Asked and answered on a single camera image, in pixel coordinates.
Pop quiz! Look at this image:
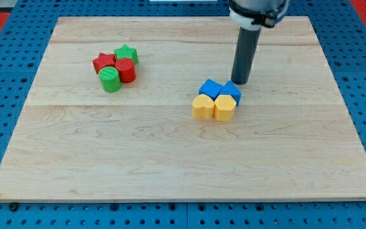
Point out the blue cube block right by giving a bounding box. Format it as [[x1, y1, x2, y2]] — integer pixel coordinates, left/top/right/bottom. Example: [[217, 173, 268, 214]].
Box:
[[220, 81, 242, 106]]

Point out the yellow heart block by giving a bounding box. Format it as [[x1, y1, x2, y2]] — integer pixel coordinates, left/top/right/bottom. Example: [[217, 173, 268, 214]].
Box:
[[192, 94, 215, 119]]

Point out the green cylinder block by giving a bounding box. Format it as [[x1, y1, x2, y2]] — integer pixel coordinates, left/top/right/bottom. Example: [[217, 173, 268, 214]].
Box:
[[98, 66, 122, 93]]

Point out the yellow hexagon block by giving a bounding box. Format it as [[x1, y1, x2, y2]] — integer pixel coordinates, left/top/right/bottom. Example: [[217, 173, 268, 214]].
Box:
[[214, 95, 237, 121]]

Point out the blue cube block left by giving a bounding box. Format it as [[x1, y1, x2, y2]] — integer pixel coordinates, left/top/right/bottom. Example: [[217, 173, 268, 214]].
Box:
[[199, 79, 223, 101]]

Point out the robot arm end white collar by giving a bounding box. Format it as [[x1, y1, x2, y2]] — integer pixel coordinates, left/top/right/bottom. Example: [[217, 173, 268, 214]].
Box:
[[229, 0, 290, 31]]

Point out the blue cube block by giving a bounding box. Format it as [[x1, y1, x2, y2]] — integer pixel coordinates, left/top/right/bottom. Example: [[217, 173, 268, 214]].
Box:
[[220, 81, 242, 106], [199, 79, 223, 101]]

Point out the red star block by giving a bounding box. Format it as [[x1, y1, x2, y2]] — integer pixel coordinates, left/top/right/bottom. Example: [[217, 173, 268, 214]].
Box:
[[92, 53, 116, 74]]

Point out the light wooden board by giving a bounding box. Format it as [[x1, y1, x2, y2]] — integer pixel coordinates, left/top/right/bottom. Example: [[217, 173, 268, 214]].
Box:
[[0, 17, 366, 203]]

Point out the green star block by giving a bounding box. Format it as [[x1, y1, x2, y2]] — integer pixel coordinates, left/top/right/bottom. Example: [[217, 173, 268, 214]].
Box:
[[113, 45, 139, 64]]

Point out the red cylinder block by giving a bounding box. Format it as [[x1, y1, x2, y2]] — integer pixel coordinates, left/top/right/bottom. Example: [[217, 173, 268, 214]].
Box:
[[115, 58, 136, 83]]

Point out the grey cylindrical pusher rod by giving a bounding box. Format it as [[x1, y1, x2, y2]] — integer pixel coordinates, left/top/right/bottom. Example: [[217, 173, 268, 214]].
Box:
[[231, 28, 261, 85]]

